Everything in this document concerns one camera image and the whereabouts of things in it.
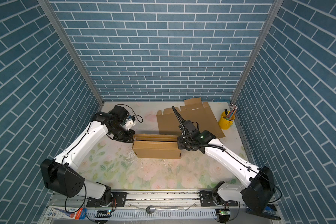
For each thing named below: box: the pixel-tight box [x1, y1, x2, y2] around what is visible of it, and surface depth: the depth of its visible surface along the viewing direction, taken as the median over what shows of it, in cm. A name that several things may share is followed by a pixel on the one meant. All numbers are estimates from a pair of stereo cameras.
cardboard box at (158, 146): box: [132, 133, 182, 160], surface depth 80 cm
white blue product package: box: [43, 205, 88, 220], surface depth 70 cm
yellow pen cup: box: [218, 111, 236, 130], surface depth 101 cm
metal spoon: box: [145, 205, 184, 215], surface depth 72 cm
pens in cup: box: [224, 104, 238, 121], surface depth 100 cm
